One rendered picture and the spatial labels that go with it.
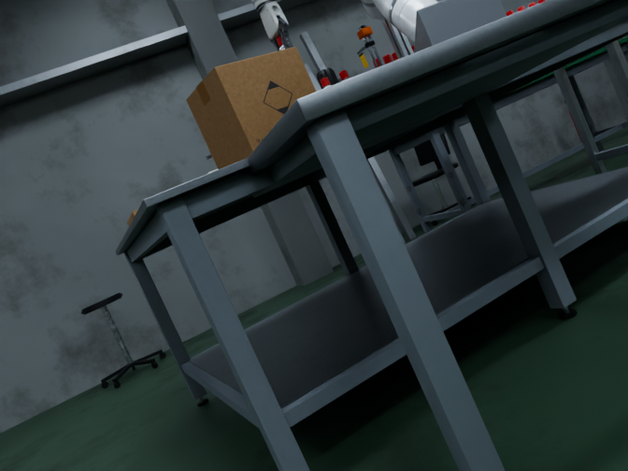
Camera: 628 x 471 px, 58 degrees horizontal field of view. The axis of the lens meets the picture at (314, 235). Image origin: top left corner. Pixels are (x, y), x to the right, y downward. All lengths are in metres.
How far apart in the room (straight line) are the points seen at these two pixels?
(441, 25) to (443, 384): 0.90
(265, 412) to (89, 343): 3.83
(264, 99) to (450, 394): 1.02
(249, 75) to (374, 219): 0.85
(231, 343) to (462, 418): 0.59
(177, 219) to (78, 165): 3.89
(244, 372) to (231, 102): 0.74
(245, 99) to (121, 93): 3.74
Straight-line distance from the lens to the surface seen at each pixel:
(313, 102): 0.95
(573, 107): 3.26
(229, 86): 1.66
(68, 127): 5.31
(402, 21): 1.70
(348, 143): 0.97
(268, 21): 2.13
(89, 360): 5.20
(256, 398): 1.43
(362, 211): 0.96
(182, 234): 1.38
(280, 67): 1.77
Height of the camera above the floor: 0.67
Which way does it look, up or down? 3 degrees down
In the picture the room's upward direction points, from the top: 24 degrees counter-clockwise
